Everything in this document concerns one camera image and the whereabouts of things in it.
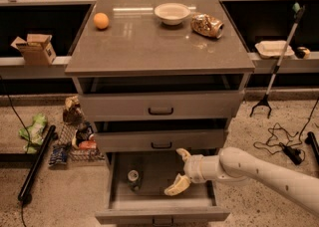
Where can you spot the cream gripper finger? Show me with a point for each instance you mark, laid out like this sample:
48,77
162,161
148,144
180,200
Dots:
180,184
185,155

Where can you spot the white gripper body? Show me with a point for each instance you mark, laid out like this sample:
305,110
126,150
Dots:
193,168

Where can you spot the green soda can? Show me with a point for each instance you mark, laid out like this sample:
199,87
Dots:
134,180

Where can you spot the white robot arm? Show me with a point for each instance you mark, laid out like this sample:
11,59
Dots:
235,165

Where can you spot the grey bottom drawer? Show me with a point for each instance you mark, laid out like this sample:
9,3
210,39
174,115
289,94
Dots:
149,205

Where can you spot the grey drawer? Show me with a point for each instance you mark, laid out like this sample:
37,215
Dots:
149,205
155,106
160,140

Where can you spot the grey top drawer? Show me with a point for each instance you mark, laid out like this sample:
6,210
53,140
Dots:
155,106

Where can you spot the grey middle drawer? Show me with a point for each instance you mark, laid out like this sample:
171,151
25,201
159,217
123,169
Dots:
160,140

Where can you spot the grey drawer cabinet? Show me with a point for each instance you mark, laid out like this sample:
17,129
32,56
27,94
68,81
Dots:
139,54

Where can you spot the red and black packets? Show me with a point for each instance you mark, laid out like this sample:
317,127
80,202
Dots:
84,137

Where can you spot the black floor bar right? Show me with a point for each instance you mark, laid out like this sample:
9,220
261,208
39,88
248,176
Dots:
312,141

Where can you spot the black floor bar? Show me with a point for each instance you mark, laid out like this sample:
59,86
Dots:
25,192
312,141

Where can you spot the brown snack bag on floor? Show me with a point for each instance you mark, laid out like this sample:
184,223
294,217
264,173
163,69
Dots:
72,113

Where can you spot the blue snack packet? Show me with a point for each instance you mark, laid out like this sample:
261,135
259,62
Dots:
59,155

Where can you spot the crushed gold snack bag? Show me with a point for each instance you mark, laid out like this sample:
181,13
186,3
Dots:
206,25

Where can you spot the white foam food tray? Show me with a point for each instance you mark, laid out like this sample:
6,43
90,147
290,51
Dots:
270,49

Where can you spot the black floor bar left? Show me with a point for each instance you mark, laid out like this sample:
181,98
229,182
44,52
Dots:
25,192

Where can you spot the white bowl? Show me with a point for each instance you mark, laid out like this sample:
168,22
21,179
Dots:
171,13

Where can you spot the yellow black tape roll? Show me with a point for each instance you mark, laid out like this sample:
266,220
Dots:
302,53

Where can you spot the green chip bag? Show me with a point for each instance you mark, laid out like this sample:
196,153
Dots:
33,134

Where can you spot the orange fruit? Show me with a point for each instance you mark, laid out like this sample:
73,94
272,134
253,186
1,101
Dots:
101,21

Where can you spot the small cardboard box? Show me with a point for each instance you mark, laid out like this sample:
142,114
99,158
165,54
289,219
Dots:
37,49

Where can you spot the grabber reacher tool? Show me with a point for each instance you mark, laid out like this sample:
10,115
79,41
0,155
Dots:
298,13

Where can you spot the wire mesh basket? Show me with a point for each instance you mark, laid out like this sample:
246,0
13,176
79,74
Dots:
88,155

